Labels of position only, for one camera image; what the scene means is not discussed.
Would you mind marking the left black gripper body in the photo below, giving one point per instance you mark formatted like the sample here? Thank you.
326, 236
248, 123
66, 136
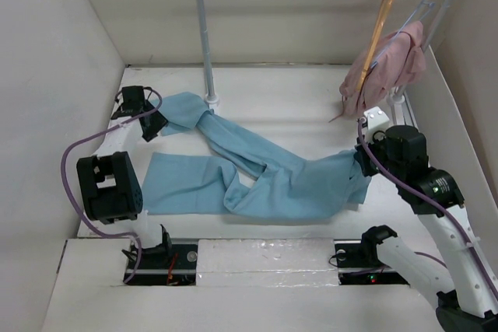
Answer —
147, 108

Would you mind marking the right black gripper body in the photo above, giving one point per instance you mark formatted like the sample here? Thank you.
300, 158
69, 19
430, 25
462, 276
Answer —
378, 145

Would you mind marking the light blue trousers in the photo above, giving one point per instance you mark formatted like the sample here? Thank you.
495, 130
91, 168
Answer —
247, 175

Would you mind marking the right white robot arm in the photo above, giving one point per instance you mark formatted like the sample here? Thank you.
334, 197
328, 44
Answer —
464, 294

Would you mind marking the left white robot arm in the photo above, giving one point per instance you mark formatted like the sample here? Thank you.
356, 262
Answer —
110, 189

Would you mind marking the pink garment on hanger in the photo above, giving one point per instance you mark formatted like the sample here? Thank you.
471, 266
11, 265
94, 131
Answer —
398, 60

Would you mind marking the wooden clothes hanger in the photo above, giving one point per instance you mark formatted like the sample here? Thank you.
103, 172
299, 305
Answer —
382, 15

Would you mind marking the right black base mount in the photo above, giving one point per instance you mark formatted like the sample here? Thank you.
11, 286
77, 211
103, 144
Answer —
355, 268

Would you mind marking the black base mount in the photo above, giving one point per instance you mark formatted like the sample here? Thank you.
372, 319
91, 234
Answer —
179, 268
355, 268

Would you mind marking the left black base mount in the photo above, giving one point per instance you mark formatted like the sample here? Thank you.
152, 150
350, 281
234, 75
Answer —
179, 268

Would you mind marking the light blue wire hanger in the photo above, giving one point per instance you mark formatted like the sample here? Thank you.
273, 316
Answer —
423, 3

